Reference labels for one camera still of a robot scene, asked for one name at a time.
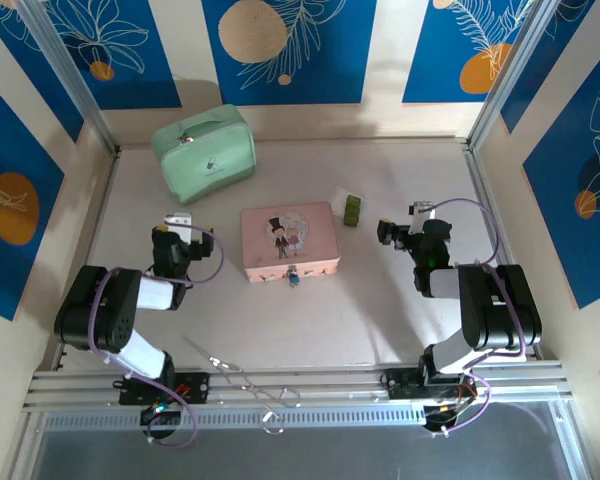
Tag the pink wedding couple tin box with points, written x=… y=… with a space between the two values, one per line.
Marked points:
x=290 y=235

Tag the small metal padlock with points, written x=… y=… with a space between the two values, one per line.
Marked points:
x=291 y=271

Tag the small key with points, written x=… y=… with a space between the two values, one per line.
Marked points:
x=294 y=283

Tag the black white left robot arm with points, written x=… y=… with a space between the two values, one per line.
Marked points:
x=100 y=310

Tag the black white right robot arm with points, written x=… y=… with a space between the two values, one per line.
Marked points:
x=495 y=310

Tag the small green block stack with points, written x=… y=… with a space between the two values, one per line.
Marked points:
x=352 y=210

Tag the clear plastic packet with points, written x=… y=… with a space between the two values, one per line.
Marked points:
x=338 y=197

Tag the mint green zipper pouch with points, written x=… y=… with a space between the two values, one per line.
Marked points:
x=205 y=155

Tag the long metal forceps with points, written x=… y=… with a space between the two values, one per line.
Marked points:
x=230 y=367

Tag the small metal hook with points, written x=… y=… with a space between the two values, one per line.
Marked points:
x=272 y=422

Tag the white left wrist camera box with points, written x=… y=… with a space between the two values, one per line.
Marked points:
x=179 y=219

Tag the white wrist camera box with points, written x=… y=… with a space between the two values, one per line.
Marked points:
x=179 y=219
x=422 y=209

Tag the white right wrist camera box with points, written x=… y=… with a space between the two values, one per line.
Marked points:
x=422 y=209

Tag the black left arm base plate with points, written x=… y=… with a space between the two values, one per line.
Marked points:
x=195 y=387

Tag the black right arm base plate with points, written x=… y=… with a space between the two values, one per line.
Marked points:
x=402 y=382

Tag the aluminium front rail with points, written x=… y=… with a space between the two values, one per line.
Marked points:
x=330 y=382

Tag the aluminium frame post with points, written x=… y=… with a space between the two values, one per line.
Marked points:
x=75 y=85
x=510 y=75

